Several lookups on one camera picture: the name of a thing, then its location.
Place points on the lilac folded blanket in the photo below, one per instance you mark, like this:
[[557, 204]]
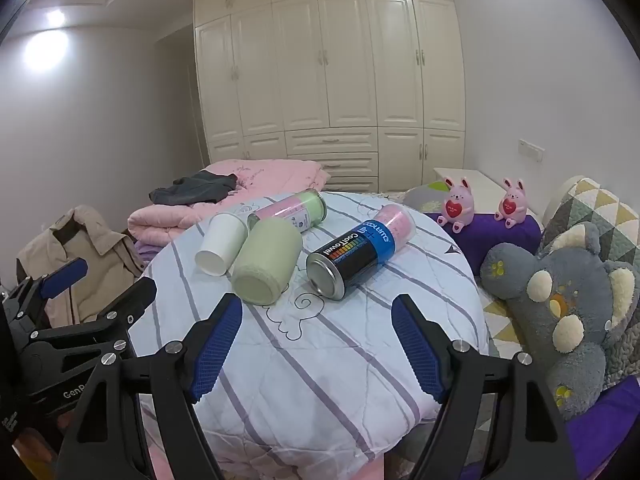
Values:
[[145, 251]]

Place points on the grey koala plush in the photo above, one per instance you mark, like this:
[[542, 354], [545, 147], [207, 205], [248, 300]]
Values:
[[575, 285]]

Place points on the black towel can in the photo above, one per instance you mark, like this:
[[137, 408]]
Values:
[[350, 255]]

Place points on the purple cushion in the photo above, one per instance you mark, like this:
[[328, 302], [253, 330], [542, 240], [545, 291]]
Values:
[[480, 242]]

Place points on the white wall socket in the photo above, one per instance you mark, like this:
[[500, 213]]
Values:
[[531, 150]]

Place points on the purple bed sheet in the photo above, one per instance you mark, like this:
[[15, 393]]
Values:
[[605, 435]]

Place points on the pink folded quilt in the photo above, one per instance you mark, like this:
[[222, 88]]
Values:
[[280, 172]]

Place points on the white paper cup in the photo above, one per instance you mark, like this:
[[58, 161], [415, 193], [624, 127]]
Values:
[[220, 240]]

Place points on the pale green cup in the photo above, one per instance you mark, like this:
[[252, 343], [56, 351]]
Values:
[[265, 260]]

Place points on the dark grey garment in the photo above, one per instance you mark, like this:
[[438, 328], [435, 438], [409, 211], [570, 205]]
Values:
[[200, 187]]

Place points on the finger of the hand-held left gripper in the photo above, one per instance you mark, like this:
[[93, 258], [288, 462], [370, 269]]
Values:
[[136, 296], [62, 274]]

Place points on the pink and green towel bottle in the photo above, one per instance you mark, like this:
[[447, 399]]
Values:
[[295, 207]]

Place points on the pink bunny toy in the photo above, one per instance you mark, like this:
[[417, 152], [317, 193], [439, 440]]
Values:
[[456, 207], [511, 205]]

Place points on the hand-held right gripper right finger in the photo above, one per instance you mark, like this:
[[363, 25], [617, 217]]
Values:
[[416, 345]]

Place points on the grey green cushion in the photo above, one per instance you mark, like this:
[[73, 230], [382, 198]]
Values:
[[424, 196]]

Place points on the white striped quilt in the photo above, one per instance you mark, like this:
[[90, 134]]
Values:
[[325, 365]]

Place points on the cream wardrobe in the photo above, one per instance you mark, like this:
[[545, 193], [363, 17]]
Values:
[[325, 85]]

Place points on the white nightstand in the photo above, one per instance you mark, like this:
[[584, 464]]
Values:
[[480, 178]]

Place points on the triangle patchwork pillow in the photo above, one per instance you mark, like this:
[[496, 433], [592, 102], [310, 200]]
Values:
[[600, 205]]

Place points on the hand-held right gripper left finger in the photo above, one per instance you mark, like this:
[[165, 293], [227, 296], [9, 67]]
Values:
[[217, 345]]

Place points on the beige jacket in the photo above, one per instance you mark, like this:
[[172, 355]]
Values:
[[95, 250]]

